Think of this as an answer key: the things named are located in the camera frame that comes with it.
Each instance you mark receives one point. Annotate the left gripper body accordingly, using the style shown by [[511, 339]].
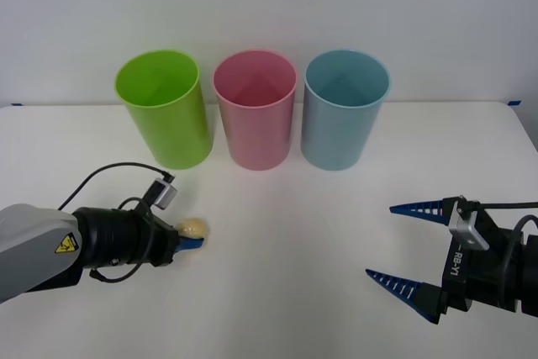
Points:
[[159, 243]]

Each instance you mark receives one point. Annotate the green plastic bin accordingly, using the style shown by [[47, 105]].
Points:
[[176, 132]]

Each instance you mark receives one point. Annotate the pink plastic bin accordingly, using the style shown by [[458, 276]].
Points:
[[256, 136]]

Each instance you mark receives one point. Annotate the pale blue plastic bin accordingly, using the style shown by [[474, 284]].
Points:
[[336, 136]]

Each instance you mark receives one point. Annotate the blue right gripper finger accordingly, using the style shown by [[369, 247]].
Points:
[[409, 291], [424, 209]]

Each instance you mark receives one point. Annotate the small yellowish plastic bottle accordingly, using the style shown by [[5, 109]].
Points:
[[195, 227]]

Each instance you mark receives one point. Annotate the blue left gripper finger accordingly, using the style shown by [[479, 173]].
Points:
[[193, 244]]

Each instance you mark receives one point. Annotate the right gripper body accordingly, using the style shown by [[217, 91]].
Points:
[[475, 277]]

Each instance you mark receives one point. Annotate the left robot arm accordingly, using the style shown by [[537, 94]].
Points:
[[38, 245]]

